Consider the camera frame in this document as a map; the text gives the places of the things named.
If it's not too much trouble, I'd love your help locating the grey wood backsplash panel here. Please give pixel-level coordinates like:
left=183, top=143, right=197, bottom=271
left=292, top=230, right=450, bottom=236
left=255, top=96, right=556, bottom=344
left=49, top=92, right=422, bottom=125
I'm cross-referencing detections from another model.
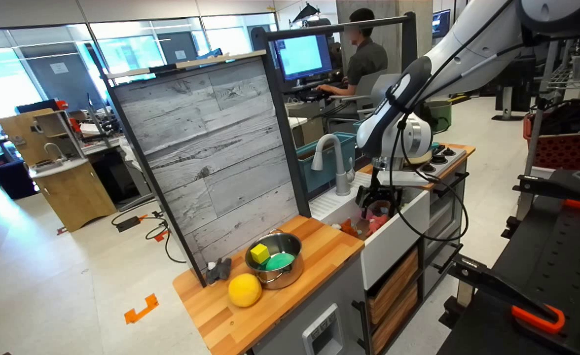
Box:
left=112, top=56, right=302, bottom=277

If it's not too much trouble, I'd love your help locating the left teal planter box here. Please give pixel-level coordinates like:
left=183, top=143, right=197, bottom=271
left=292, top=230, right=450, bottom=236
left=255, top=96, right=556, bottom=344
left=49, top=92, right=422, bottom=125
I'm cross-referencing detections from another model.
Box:
left=296, top=129, right=359, bottom=198

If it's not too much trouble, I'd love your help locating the grey toy stove top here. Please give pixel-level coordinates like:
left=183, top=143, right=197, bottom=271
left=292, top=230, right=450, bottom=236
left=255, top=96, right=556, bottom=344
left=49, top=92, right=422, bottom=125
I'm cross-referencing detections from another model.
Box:
left=418, top=143, right=466, bottom=177

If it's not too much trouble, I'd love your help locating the grey toy faucet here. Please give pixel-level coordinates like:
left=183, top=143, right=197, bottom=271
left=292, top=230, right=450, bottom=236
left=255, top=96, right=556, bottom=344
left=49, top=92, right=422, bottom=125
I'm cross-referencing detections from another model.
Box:
left=310, top=133, right=355, bottom=196

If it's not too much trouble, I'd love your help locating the yellow block toy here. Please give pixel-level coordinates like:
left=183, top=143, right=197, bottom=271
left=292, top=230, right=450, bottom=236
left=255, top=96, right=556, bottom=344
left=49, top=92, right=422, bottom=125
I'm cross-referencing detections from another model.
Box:
left=249, top=242, right=270, bottom=263

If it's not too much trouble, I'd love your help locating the white farmhouse sink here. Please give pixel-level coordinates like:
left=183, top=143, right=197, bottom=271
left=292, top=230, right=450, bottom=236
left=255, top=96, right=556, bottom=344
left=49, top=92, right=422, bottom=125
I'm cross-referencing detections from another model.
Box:
left=310, top=173, right=430, bottom=289

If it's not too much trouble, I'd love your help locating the yellow lemon toy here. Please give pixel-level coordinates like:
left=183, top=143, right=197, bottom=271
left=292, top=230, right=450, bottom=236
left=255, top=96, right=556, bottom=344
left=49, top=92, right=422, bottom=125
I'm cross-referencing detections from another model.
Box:
left=229, top=273, right=262, bottom=307

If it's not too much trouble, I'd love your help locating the computer monitor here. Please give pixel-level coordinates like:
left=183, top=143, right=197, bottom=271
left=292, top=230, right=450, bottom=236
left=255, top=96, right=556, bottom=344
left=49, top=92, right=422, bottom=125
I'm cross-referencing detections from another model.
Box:
left=274, top=35, right=331, bottom=82

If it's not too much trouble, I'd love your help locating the steel pot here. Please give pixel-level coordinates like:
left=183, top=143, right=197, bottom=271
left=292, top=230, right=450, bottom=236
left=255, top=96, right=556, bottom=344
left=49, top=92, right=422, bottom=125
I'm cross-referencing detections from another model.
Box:
left=245, top=232, right=304, bottom=289

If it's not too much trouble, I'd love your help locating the green round toy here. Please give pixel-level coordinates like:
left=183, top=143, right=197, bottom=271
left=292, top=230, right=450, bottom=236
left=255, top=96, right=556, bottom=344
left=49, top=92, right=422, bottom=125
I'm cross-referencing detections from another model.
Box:
left=264, top=252, right=294, bottom=271

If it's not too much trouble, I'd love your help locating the seated person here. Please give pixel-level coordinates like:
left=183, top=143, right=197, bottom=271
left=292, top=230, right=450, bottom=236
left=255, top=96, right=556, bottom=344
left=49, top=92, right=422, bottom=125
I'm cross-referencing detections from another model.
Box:
left=318, top=27, right=389, bottom=94

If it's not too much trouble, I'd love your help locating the black orange clamp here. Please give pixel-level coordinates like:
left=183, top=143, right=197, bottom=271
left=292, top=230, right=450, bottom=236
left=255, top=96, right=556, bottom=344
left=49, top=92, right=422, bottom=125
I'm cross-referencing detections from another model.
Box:
left=448, top=253, right=566, bottom=334

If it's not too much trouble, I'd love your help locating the grey office chair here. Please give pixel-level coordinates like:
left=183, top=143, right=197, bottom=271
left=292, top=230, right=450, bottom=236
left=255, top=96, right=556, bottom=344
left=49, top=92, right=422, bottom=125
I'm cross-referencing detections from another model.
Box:
left=329, top=70, right=399, bottom=117

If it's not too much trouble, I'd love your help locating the orange brown plush toy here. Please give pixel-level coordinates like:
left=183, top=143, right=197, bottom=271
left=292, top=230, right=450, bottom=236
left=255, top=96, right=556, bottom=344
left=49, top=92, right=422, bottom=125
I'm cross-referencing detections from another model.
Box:
left=339, top=218, right=361, bottom=238

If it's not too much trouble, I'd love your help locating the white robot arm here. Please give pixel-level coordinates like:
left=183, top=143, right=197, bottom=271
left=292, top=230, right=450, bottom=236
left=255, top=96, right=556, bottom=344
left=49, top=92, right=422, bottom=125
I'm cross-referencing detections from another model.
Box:
left=357, top=0, right=580, bottom=186

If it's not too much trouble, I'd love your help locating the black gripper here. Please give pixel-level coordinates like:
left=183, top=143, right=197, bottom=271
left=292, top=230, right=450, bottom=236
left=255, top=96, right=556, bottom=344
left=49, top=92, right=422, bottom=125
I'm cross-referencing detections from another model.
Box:
left=355, top=177, right=402, bottom=216

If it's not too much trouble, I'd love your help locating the wooden cabinet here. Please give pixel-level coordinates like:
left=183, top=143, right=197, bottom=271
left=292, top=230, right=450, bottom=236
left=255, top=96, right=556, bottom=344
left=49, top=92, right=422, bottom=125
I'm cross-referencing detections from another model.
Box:
left=0, top=108, right=116, bottom=232

